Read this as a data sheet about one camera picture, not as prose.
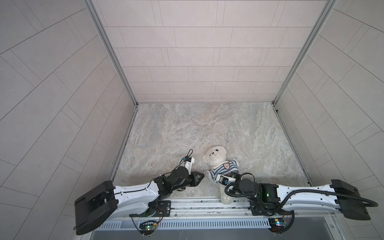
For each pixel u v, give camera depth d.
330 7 0.71
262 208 0.56
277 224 0.68
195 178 0.68
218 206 0.73
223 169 0.76
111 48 0.85
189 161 0.73
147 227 0.65
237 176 0.66
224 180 0.61
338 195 0.46
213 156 0.79
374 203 0.43
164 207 0.71
